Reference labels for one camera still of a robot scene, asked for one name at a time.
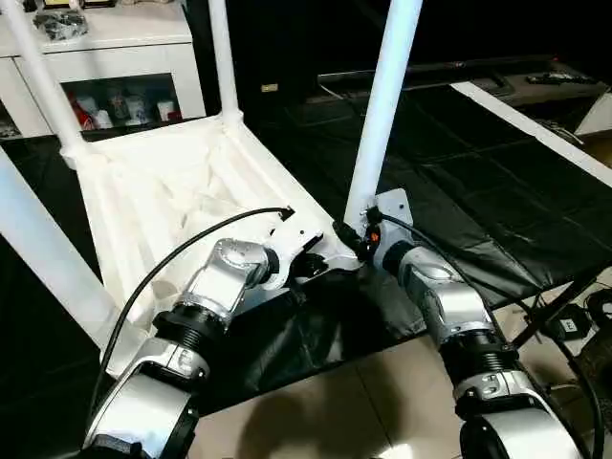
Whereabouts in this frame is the white cabinet with glass doors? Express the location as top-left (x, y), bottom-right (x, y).
top-left (0, 0), bottom-right (208, 141)

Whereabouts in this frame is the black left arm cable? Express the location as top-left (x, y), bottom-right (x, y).
top-left (90, 206), bottom-right (296, 424)

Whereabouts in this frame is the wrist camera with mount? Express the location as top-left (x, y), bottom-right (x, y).
top-left (262, 209), bottom-right (327, 289)
top-left (367, 188), bottom-right (415, 246)

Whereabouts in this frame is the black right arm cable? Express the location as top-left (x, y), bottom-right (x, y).
top-left (367, 211), bottom-right (609, 452)

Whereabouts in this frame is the black work mat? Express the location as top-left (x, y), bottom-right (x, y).
top-left (0, 81), bottom-right (612, 417)

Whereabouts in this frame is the black metal frame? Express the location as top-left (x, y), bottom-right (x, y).
top-left (519, 266), bottom-right (612, 347)

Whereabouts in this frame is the red bottle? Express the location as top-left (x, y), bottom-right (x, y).
top-left (73, 98), bottom-right (95, 131)

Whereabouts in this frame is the white plastic table top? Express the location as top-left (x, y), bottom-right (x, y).
top-left (75, 110), bottom-right (365, 380)

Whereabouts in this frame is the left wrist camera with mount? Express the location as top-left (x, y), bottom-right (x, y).
top-left (262, 209), bottom-right (327, 289)

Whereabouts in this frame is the white board strip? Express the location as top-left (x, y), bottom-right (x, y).
top-left (450, 80), bottom-right (612, 189)

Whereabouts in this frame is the black flat bar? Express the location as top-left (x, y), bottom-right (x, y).
top-left (317, 55), bottom-right (538, 93)

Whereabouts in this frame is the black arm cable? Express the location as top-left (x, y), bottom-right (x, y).
top-left (367, 211), bottom-right (609, 452)
top-left (90, 206), bottom-right (296, 424)

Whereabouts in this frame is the white plastic table leg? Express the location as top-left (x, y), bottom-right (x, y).
top-left (0, 0), bottom-right (89, 165)
top-left (208, 0), bottom-right (246, 127)
top-left (0, 147), bottom-right (121, 347)
top-left (341, 0), bottom-right (425, 231)

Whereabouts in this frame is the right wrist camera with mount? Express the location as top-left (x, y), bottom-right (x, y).
top-left (367, 188), bottom-right (415, 246)

